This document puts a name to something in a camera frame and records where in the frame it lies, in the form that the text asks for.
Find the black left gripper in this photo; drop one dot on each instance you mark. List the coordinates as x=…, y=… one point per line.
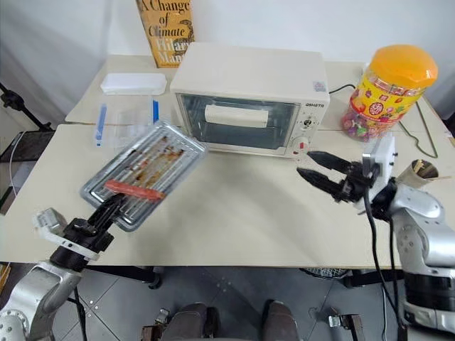
x=89, y=239

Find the brown paper cup with sticks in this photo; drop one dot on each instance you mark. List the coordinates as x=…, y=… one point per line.
x=414, y=175

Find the cream white toaster oven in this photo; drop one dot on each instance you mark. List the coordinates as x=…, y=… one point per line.
x=249, y=67

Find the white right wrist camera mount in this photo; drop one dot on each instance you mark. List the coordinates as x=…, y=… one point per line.
x=385, y=156

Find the black table base bar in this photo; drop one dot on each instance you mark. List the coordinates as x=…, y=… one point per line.
x=124, y=271

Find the clear container with blue clips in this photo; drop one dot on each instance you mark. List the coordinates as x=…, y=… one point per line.
x=122, y=124

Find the black tripod stand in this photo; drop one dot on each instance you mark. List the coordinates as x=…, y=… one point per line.
x=21, y=106

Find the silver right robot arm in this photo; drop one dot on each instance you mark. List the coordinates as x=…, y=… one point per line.
x=423, y=227

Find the yellow hardcover book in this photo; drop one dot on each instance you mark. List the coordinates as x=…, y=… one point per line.
x=167, y=32

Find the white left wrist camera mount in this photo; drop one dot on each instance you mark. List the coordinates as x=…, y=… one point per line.
x=48, y=222

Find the candy jar with orange lid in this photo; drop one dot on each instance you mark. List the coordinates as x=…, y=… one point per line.
x=387, y=96

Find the silver ribbed baking tray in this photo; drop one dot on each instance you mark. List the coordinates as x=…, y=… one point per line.
x=167, y=156

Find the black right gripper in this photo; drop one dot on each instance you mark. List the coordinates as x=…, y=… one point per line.
x=355, y=184

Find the white flat plastic lid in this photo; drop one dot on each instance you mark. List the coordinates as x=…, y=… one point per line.
x=133, y=82

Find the dark rounded shape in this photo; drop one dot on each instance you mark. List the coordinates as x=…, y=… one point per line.
x=192, y=321
x=281, y=321

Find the red sausage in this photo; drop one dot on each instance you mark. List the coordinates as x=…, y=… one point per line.
x=138, y=191

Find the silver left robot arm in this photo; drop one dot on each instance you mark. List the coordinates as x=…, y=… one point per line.
x=42, y=287

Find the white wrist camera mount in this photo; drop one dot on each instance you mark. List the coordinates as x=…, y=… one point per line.
x=48, y=222
x=385, y=156

